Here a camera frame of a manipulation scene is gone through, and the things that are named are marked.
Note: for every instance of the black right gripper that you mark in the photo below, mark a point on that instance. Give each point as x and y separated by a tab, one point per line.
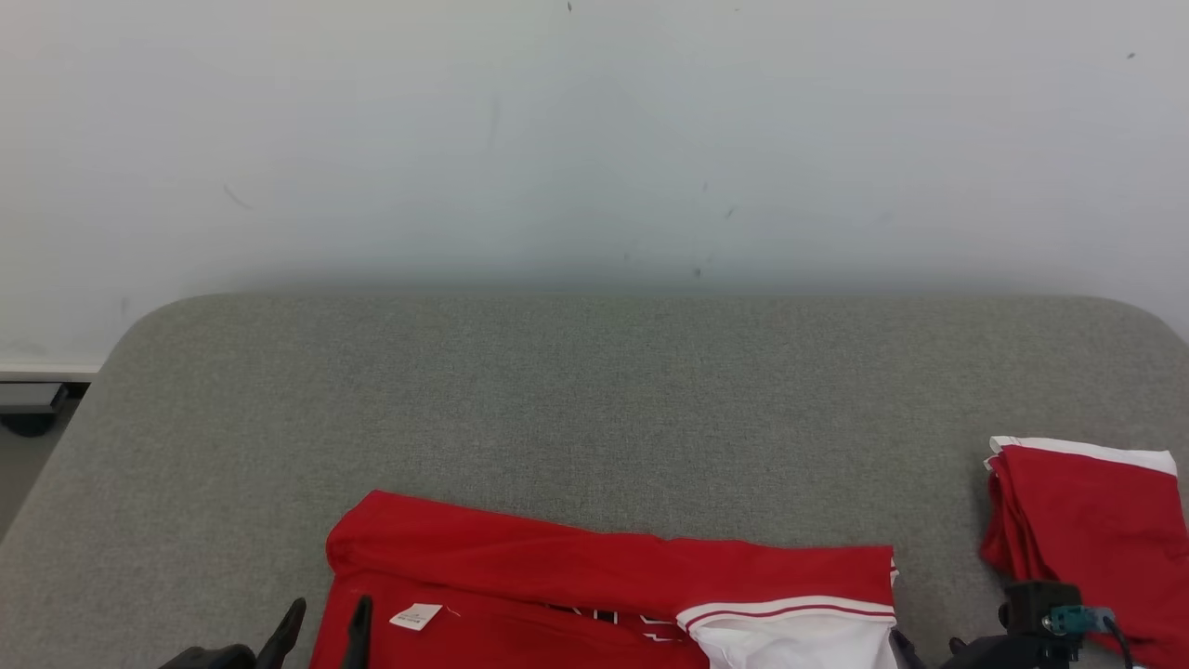
1003	655

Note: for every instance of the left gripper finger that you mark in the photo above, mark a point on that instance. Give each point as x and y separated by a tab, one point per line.
283	641
358	641

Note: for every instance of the red jersey with white sleeves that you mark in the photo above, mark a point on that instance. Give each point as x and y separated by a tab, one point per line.
557	576

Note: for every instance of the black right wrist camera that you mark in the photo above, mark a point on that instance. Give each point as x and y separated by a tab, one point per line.
1036	604

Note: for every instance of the red shorts with white trim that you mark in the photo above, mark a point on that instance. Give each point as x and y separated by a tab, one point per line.
1096	530

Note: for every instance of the wall baseboard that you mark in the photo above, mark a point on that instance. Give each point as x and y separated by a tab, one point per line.
46	370

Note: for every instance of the grey low cart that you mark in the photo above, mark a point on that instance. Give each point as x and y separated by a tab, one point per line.
28	400

